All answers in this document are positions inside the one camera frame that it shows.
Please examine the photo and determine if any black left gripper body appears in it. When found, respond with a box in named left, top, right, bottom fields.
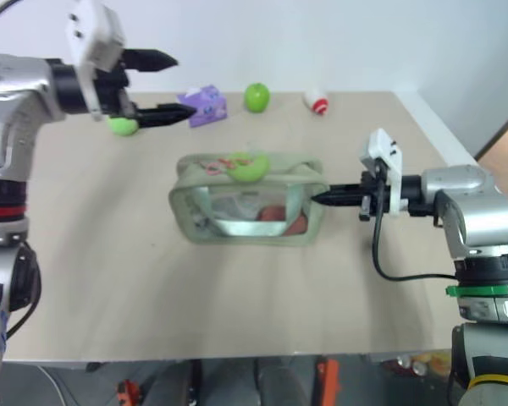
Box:
left=93, top=58, right=137, bottom=119

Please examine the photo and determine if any pink bead charm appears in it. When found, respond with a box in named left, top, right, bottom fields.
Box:
left=203, top=157, right=235, bottom=176

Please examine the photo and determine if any green apple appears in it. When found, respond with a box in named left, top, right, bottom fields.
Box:
left=242, top=81, right=272, bottom=114

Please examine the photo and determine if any white floor cable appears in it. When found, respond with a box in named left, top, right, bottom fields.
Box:
left=36, top=364, right=71, bottom=406

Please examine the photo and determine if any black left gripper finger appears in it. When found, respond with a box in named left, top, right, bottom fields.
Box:
left=133, top=103, right=196, bottom=129
left=121, top=47, right=180, bottom=74

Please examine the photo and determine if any pile of colourful cans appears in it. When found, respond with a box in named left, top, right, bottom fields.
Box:
left=383, top=350, right=452, bottom=378

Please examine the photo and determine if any white item inside pouch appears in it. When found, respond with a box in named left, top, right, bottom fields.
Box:
left=210, top=193, right=260, bottom=222

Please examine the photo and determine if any green plush keychain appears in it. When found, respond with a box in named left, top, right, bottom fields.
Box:
left=227, top=151, right=272, bottom=184

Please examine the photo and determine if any red item inside pouch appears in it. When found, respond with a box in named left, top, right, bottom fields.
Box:
left=257, top=205, right=311, bottom=236

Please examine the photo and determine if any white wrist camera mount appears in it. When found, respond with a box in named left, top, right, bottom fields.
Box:
left=358, top=128, right=410, bottom=217
left=63, top=0, right=129, bottom=122

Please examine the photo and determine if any orange and black stand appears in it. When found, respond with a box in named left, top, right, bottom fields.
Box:
left=315, top=356, right=344, bottom=406
left=117, top=378, right=147, bottom=406

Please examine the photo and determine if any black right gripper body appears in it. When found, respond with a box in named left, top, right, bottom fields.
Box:
left=357, top=169, right=387, bottom=223

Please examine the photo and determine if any small green ball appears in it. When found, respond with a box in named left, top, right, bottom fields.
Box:
left=106, top=115, right=139, bottom=138

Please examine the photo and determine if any purple tissue pack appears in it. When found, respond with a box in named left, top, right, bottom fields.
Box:
left=176, top=85, right=230, bottom=129

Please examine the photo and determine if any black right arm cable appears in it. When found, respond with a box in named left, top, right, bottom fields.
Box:
left=372, top=202, right=459, bottom=283

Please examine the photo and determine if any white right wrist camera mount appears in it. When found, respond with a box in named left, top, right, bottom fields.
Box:
left=358, top=128, right=410, bottom=217

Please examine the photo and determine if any brown wooden panel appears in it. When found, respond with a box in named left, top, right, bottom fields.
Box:
left=475, top=102, right=508, bottom=162

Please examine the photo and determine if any green transparent zip pouch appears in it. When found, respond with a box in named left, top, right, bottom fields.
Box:
left=168, top=152, right=329, bottom=248

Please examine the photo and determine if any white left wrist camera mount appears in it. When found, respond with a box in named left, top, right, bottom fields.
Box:
left=63, top=0, right=129, bottom=122

